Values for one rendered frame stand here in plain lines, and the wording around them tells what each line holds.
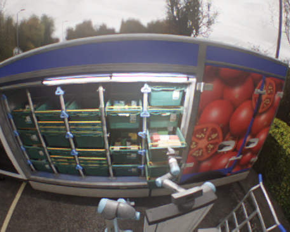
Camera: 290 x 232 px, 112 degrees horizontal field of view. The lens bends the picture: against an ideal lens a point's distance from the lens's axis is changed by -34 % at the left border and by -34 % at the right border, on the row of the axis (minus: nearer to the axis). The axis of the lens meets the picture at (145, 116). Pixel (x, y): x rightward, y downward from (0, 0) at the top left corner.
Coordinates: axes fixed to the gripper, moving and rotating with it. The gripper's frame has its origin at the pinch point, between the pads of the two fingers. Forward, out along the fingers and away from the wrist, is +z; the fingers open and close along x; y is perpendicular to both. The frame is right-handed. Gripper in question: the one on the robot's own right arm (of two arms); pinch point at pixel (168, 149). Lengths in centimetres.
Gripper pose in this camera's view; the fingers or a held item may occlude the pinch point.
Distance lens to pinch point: 154.5
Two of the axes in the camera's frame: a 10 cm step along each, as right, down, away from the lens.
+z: -0.9, -4.9, 8.7
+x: -0.3, 8.7, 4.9
